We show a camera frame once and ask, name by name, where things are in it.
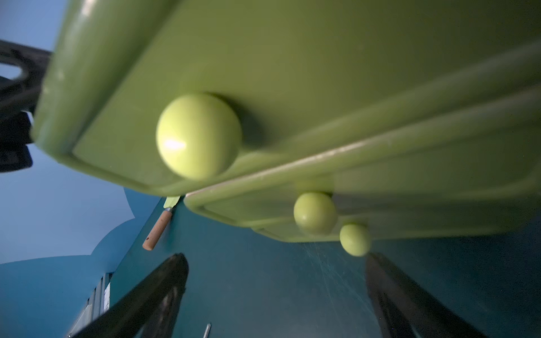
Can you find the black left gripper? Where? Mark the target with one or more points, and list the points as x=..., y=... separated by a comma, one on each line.
x=19, y=98

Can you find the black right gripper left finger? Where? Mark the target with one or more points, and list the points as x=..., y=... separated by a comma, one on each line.
x=150, y=309

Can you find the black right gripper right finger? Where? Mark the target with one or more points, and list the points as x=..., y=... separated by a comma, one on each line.
x=404, y=309

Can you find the yellow-green drawer cabinet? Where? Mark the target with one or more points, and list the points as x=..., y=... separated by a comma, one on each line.
x=306, y=121

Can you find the aluminium front rail platform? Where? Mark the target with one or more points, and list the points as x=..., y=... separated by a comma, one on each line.
x=95, y=306

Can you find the white wired earphones middle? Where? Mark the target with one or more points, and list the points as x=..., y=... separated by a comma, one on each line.
x=207, y=330

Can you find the green scraper with wooden handle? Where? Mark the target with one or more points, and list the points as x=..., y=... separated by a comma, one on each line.
x=160, y=225

